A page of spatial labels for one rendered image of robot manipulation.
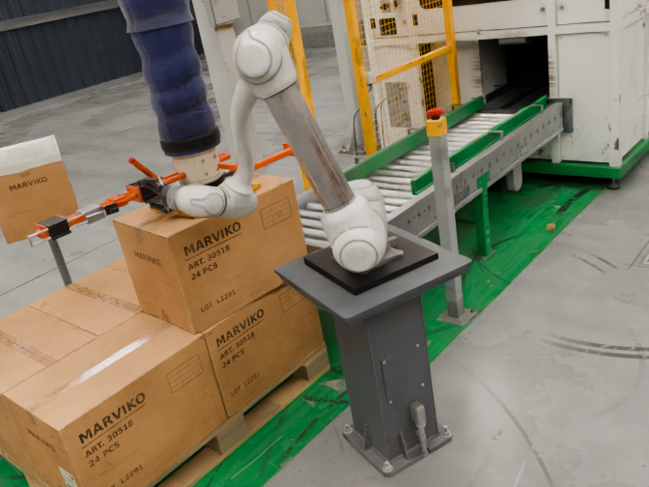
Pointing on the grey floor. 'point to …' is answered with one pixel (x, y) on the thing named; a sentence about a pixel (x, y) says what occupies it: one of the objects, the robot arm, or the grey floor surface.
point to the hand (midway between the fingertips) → (141, 191)
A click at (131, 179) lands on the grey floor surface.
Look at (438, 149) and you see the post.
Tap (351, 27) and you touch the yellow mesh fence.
